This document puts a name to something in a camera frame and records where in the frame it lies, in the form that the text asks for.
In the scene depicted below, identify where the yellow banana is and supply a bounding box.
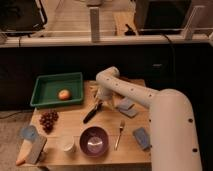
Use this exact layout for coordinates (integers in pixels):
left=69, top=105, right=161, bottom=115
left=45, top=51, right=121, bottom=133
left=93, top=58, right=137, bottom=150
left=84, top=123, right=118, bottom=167
left=89, top=81, right=99, bottom=92

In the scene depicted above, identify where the bunch of red grapes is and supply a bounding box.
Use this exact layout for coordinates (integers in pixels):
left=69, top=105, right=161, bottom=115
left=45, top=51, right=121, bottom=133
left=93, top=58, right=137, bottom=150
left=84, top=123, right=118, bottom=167
left=39, top=111, right=59, bottom=134

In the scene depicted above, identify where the white cup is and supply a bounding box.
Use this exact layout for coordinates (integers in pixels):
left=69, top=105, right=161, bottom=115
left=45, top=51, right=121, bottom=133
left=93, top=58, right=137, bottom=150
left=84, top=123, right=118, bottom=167
left=57, top=135, right=76, bottom=154

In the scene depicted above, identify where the grey folded cloth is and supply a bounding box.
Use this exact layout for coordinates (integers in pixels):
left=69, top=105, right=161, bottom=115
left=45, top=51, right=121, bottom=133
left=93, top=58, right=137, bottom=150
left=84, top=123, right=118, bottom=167
left=116, top=97, right=138, bottom=118

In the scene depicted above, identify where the black small object on desk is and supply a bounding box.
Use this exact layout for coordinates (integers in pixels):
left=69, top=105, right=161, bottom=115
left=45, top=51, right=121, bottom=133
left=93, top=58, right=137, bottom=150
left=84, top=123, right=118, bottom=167
left=124, top=24, right=136, bottom=36

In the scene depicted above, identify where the blue lid cup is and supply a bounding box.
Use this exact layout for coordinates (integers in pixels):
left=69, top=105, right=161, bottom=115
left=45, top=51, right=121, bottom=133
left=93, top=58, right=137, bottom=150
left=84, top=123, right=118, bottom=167
left=20, top=125, right=38, bottom=142

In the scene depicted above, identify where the black monitor left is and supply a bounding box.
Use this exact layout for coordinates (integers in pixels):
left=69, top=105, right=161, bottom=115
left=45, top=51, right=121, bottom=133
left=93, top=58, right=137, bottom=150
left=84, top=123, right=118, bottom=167
left=0, top=0, right=47, bottom=32

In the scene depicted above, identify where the peach apple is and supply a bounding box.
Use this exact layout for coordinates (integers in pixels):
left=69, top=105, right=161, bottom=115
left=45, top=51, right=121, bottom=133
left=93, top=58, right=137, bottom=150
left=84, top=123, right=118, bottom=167
left=58, top=89, right=71, bottom=100

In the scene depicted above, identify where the black monitor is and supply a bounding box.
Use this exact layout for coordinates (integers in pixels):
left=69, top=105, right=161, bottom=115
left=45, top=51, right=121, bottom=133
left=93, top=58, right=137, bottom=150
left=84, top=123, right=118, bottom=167
left=0, top=0, right=47, bottom=32
left=134, top=0, right=191, bottom=35

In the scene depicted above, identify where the black dish brush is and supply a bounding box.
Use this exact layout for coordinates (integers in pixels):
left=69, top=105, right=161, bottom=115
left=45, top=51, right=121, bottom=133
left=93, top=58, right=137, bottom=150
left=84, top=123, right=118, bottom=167
left=83, top=103, right=102, bottom=124

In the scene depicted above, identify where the silver fork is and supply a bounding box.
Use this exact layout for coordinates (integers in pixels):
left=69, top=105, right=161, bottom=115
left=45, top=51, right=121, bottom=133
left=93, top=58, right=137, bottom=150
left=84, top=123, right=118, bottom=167
left=114, top=120, right=125, bottom=151

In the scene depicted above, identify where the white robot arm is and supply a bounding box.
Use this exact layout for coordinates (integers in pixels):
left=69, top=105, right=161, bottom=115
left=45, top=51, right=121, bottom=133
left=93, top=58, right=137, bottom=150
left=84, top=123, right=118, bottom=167
left=96, top=67, right=203, bottom=171

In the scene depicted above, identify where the purple bowl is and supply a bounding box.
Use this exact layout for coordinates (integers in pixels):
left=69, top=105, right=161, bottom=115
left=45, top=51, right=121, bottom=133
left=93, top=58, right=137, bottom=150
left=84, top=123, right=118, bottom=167
left=79, top=126, right=109, bottom=157

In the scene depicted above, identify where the blue sponge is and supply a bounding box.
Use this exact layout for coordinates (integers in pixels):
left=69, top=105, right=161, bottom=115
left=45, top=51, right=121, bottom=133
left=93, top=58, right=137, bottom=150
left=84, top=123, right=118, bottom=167
left=133, top=127, right=150, bottom=150

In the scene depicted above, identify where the orange carrot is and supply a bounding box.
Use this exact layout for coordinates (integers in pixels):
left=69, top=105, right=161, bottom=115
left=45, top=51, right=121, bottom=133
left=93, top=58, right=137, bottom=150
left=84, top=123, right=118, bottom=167
left=15, top=140, right=32, bottom=166

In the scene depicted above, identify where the black monitor right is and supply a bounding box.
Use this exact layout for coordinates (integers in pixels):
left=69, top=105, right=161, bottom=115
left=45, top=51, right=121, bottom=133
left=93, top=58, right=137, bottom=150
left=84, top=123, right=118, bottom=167
left=134, top=0, right=191, bottom=35

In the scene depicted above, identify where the green plastic tray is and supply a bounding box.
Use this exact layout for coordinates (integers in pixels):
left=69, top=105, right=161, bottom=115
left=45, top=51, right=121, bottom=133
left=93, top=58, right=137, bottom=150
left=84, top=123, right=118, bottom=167
left=30, top=72, right=84, bottom=109

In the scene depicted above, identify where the white vertical post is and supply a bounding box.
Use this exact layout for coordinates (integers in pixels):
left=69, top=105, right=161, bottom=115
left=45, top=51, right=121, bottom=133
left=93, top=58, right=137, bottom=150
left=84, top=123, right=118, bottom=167
left=89, top=7, right=100, bottom=43

